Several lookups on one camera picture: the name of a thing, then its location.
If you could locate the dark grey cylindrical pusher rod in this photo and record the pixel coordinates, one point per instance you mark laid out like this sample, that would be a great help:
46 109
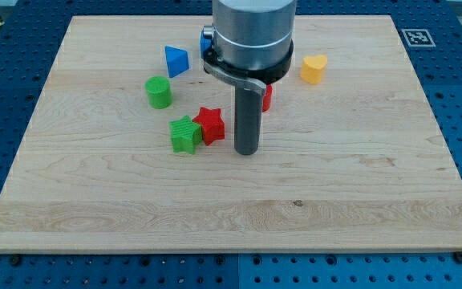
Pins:
247 121

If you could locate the black and silver flange mount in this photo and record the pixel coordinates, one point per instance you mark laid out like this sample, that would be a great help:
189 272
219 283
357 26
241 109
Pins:
252 67

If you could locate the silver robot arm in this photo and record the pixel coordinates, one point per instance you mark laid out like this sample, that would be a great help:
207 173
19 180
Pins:
253 22

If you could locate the blue block behind arm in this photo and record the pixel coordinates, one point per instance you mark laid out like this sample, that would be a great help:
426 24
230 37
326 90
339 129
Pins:
205 44

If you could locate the red star block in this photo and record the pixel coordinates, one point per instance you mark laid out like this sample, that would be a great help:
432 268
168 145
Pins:
212 124

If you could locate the green star block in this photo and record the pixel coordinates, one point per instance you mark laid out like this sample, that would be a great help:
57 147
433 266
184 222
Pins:
186 135

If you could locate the red block behind rod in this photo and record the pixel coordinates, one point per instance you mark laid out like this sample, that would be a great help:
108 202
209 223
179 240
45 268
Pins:
267 98

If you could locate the yellow heart block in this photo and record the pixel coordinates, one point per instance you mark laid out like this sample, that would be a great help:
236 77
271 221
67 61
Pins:
313 68

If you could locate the blue triangle block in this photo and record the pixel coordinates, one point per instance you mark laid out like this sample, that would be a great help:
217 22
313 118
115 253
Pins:
176 60

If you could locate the green cylinder block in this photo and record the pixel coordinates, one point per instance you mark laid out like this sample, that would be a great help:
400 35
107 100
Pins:
159 92

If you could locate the wooden board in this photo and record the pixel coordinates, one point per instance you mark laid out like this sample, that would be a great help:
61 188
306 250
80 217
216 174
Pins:
354 164

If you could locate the white fiducial marker tag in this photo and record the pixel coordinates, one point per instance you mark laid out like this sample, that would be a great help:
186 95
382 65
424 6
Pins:
416 37

